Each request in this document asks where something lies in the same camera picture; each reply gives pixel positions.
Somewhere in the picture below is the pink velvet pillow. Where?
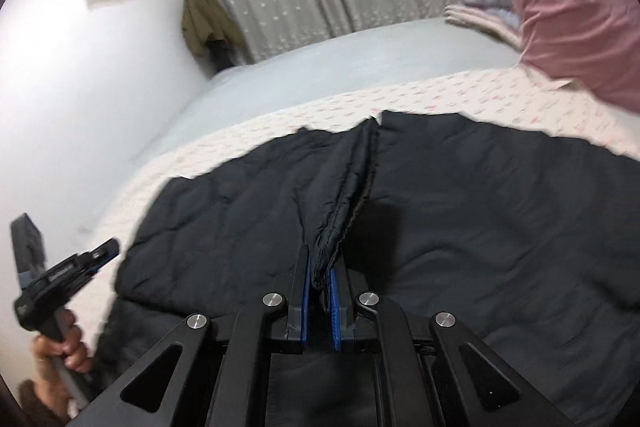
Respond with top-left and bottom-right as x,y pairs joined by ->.
451,0 -> 640,114

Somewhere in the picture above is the left hand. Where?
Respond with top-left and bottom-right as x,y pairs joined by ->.
32,309 -> 93,417

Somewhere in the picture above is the folded blankets stack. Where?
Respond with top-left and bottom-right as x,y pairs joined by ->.
442,0 -> 523,51

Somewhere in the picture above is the light grey fleece blanket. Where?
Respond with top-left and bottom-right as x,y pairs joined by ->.
134,18 -> 520,166

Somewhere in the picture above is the cherry print white sheet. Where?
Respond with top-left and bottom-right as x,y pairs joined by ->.
64,66 -> 640,343

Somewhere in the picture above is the olive green hanging jacket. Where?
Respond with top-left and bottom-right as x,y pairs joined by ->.
181,0 -> 244,72

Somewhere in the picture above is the black puffer jacket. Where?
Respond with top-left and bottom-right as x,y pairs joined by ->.
96,113 -> 639,426

